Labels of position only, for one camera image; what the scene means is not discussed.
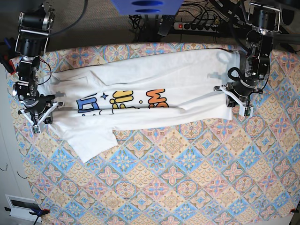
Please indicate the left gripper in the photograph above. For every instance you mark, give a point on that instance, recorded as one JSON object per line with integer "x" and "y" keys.
{"x": 238, "y": 93}

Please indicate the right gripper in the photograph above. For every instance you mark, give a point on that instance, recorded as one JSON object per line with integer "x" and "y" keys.
{"x": 39, "y": 105}

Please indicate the white printed T-shirt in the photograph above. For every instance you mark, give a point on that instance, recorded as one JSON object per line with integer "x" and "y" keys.
{"x": 139, "y": 93}

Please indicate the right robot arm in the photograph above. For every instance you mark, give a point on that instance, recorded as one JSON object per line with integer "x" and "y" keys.
{"x": 33, "y": 34}

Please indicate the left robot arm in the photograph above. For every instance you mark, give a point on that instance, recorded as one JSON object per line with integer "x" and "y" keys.
{"x": 264, "y": 22}

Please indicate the patterned tablecloth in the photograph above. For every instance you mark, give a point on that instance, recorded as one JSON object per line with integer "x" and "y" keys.
{"x": 210, "y": 172}

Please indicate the clamp at table top-left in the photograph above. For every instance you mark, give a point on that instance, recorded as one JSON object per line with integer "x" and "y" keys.
{"x": 7, "y": 53}

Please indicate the black power strip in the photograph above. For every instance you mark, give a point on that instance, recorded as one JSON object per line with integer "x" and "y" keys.
{"x": 195, "y": 27}

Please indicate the clamp at table bottom-left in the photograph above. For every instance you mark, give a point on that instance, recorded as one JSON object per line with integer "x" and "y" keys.
{"x": 38, "y": 212}

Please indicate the clamp at table bottom-right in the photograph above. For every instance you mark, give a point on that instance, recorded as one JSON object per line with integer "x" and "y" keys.
{"x": 294, "y": 210}

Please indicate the blue plastic box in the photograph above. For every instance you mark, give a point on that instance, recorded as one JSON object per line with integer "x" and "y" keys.
{"x": 147, "y": 7}

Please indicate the white wall outlet panel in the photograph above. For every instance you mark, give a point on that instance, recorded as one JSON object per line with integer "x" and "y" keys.
{"x": 21, "y": 207}

